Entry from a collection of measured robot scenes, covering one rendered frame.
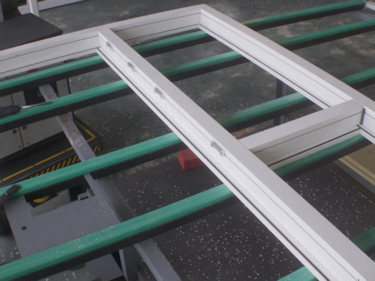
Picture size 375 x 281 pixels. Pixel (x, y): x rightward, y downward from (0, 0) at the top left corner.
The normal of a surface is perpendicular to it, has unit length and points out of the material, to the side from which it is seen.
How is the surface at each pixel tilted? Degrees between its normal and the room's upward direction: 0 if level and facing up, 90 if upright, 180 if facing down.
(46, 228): 0
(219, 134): 0
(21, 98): 90
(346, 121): 90
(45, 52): 90
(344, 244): 0
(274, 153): 90
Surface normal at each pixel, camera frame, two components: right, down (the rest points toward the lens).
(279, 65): -0.87, 0.29
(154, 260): -0.01, -0.83
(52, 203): 0.66, 0.42
